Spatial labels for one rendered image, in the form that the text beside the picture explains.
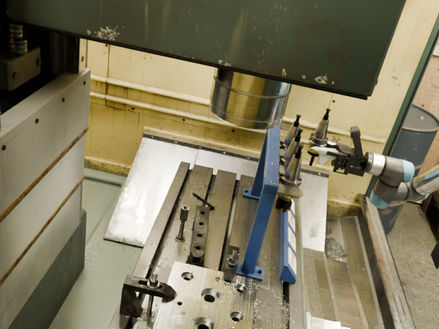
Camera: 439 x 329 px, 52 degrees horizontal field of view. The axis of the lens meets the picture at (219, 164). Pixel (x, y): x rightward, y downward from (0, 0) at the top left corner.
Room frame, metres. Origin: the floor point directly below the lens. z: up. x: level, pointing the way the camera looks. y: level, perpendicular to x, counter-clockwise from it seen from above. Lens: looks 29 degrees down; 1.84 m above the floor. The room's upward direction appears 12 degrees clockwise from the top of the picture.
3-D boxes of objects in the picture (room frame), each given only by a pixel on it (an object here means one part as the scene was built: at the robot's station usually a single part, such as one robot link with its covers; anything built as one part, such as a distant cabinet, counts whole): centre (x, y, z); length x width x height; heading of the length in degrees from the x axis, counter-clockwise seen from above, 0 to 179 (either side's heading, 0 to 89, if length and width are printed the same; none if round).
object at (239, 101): (0.89, -0.03, 1.54); 0.16 x 0.16 x 0.12
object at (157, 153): (1.54, -0.06, 0.75); 0.89 x 0.70 x 0.26; 88
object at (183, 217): (1.16, 0.08, 0.96); 0.03 x 0.03 x 0.13
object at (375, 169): (1.45, -0.53, 1.17); 0.08 x 0.05 x 0.08; 178
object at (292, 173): (1.12, -0.21, 1.26); 0.04 x 0.04 x 0.07
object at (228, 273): (0.98, -0.09, 0.97); 0.13 x 0.03 x 0.15; 178
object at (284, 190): (1.07, -0.20, 1.21); 0.07 x 0.05 x 0.01; 88
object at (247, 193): (1.51, -0.16, 1.05); 0.10 x 0.05 x 0.30; 88
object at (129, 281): (0.83, 0.11, 0.97); 0.13 x 0.03 x 0.15; 88
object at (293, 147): (1.23, -0.21, 1.26); 0.04 x 0.04 x 0.07
